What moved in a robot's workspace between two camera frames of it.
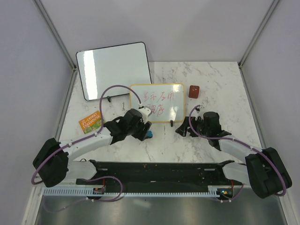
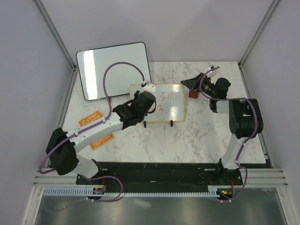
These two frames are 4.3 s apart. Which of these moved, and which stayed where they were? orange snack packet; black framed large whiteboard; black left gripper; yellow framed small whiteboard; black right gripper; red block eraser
Moved: black right gripper; black left gripper
Stayed: yellow framed small whiteboard; red block eraser; orange snack packet; black framed large whiteboard
